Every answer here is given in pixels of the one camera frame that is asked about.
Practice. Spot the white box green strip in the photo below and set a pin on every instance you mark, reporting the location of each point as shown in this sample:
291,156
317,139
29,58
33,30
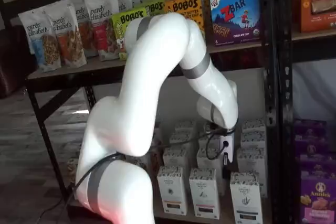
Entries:
245,197

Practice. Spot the orange cracker box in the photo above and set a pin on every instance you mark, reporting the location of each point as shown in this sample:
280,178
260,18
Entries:
317,1

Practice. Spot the green Bobo's box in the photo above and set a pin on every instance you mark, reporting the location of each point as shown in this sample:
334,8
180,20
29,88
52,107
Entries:
123,27
156,6

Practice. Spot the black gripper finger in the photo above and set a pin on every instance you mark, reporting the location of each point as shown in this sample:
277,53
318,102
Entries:
225,174
225,159

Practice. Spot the blue Zbar box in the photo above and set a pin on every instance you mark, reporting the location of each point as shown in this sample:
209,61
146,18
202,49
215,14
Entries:
233,19

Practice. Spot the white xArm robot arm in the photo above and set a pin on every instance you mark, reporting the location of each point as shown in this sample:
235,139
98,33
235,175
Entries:
147,82

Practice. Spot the orange Purely Elizabeth granola bag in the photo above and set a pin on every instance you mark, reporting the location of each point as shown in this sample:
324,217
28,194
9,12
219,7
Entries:
69,40

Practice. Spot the red Purely Elizabeth granola bag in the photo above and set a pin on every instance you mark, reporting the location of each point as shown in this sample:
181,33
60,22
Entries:
103,24

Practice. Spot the brown Purely Elizabeth granola bag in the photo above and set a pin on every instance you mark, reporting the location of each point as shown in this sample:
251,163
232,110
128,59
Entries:
85,30

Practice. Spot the white box pink strip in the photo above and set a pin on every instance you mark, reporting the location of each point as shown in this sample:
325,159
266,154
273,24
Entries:
204,195

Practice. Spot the white patterned tea box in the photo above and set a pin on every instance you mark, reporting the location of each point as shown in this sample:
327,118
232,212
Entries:
253,125
181,140
202,161
252,161
186,127
253,140
202,142
176,157

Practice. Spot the brown wooden shelf board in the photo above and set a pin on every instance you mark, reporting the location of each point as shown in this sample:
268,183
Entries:
228,216
78,69
315,35

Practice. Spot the purple Annie's box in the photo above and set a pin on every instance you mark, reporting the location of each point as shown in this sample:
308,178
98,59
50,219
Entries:
317,161
319,197
309,129

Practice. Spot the blue Purely Elizabeth granola bag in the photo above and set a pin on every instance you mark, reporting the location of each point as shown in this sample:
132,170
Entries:
43,43

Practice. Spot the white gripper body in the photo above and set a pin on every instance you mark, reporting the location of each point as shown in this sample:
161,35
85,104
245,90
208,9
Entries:
229,153

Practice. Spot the yellow snack box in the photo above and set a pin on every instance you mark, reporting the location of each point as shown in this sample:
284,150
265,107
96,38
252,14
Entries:
72,169

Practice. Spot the white box orange strip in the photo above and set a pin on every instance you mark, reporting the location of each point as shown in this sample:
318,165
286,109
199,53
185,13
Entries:
172,192

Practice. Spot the black metal shelf frame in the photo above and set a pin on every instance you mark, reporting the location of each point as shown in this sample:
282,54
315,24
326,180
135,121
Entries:
284,90
267,103

